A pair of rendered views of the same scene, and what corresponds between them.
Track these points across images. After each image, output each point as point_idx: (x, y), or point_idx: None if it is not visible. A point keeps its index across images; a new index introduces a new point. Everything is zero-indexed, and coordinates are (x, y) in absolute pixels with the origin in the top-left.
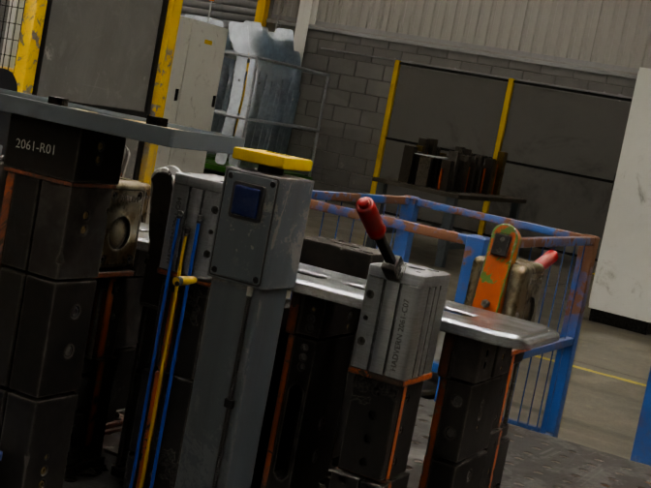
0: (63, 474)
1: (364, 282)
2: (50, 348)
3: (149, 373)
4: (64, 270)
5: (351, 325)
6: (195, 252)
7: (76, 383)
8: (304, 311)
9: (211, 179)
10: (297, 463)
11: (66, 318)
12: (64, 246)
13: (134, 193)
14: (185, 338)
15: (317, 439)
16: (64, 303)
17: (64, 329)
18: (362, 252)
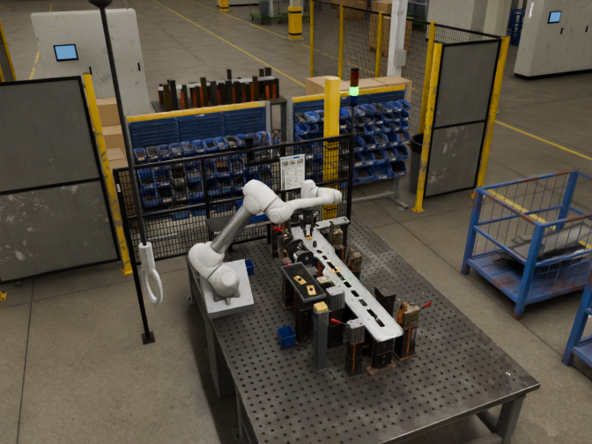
0: (310, 336)
1: (375, 307)
2: (301, 320)
3: None
4: (301, 308)
5: (372, 315)
6: (328, 305)
7: (309, 323)
8: None
9: (329, 292)
10: None
11: (304, 314)
12: (300, 305)
13: (328, 283)
14: (329, 318)
15: (366, 336)
16: (303, 313)
17: (304, 316)
18: (383, 295)
